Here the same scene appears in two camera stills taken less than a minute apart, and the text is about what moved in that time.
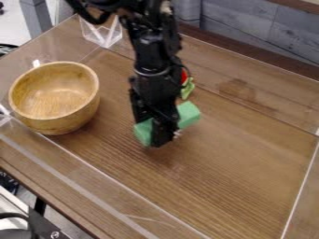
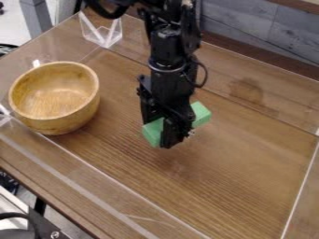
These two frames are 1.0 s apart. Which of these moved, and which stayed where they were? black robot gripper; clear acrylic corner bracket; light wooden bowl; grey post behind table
Moved: black robot gripper
Stayed: clear acrylic corner bracket; grey post behind table; light wooden bowl
